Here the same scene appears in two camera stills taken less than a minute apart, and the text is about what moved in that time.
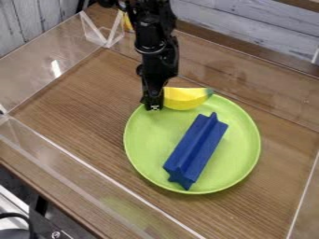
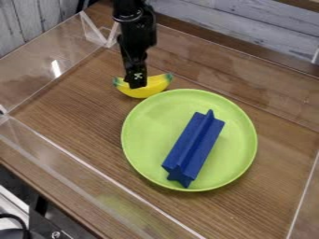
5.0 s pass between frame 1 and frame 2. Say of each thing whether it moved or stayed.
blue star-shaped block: stayed
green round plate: stayed
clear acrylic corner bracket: stayed
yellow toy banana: moved
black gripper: moved
